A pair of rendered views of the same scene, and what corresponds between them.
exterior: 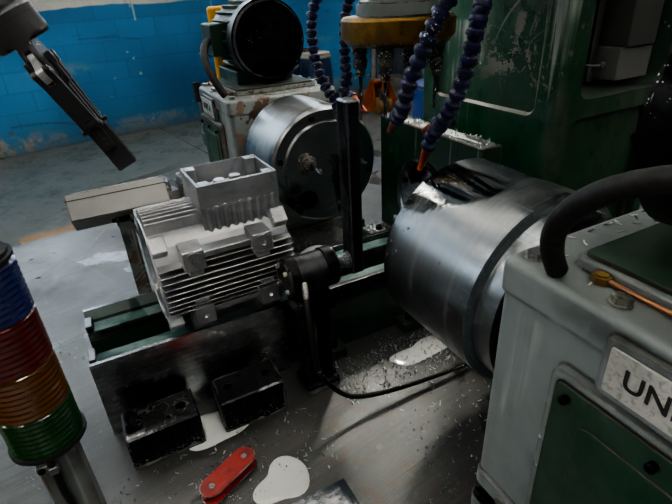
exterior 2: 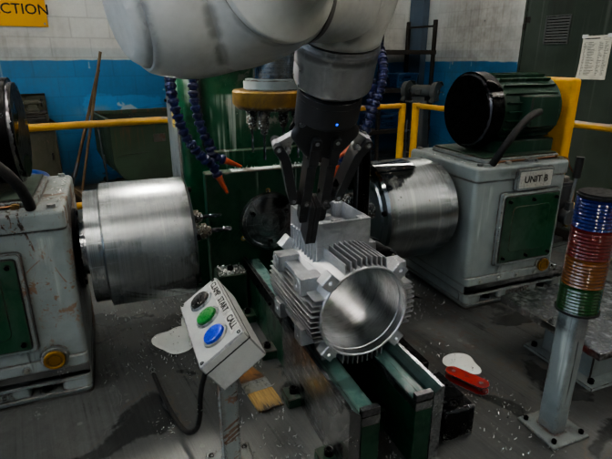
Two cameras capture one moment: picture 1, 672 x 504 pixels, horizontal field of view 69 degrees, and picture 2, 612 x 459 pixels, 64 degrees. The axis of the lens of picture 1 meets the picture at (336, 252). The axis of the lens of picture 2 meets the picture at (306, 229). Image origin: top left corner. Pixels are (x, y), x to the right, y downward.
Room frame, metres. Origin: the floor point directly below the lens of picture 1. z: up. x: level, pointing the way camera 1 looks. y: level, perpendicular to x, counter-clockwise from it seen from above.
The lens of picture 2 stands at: (0.69, 0.98, 1.40)
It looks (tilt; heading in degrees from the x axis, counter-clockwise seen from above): 19 degrees down; 274
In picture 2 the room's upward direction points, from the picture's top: straight up
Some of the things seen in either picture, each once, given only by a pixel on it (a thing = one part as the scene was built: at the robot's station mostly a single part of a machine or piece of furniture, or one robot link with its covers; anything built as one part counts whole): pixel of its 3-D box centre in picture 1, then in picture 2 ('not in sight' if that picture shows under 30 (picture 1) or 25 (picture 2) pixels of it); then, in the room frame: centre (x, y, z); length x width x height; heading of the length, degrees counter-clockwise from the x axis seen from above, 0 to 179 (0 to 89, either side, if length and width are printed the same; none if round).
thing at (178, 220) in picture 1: (215, 252); (337, 287); (0.69, 0.19, 1.02); 0.20 x 0.19 x 0.19; 117
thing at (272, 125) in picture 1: (299, 150); (117, 242); (1.14, 0.07, 1.04); 0.37 x 0.25 x 0.25; 26
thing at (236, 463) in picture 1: (229, 474); (466, 380); (0.44, 0.16, 0.81); 0.09 x 0.03 x 0.02; 141
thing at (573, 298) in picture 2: (40, 418); (579, 296); (0.32, 0.27, 1.05); 0.06 x 0.06 x 0.04
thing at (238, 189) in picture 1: (230, 191); (328, 229); (0.71, 0.16, 1.11); 0.12 x 0.11 x 0.07; 117
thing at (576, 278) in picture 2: (22, 380); (585, 269); (0.32, 0.27, 1.10); 0.06 x 0.06 x 0.04
